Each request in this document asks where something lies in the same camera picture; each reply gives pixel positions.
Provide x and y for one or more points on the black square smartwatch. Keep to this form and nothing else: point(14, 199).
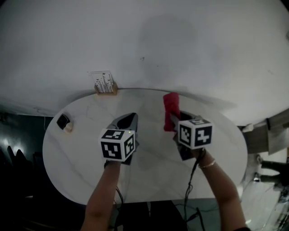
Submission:
point(62, 120)

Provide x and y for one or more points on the black stand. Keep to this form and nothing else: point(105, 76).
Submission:
point(274, 171)

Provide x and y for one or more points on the person's left forearm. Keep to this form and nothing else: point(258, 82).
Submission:
point(101, 194)

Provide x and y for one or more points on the small white object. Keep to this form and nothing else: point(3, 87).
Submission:
point(248, 127)

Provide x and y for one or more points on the white oval table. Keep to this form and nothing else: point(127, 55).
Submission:
point(79, 158)

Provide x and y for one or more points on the red cloth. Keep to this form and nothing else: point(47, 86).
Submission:
point(170, 103)

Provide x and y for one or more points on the person's right forearm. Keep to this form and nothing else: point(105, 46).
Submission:
point(222, 194)

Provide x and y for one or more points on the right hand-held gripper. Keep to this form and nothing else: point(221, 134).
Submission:
point(194, 135)

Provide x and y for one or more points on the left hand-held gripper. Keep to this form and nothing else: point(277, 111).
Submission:
point(110, 149)

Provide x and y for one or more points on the grey metal cabinet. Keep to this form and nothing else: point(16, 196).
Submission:
point(271, 135)

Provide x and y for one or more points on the person's dark clothing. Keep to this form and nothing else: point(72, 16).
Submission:
point(162, 216)

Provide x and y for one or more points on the printed card in wooden stand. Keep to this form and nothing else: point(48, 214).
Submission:
point(103, 82)

